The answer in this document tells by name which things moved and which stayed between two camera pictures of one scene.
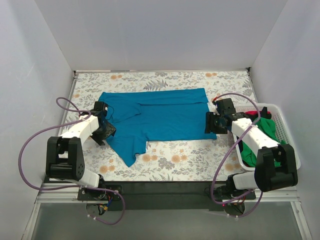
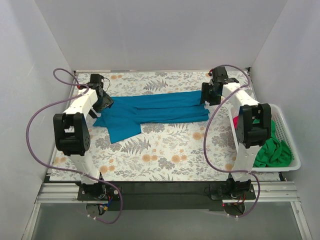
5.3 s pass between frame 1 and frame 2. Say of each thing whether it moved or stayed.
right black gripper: moved
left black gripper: moved
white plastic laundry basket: stayed
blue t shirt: moved
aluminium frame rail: stayed
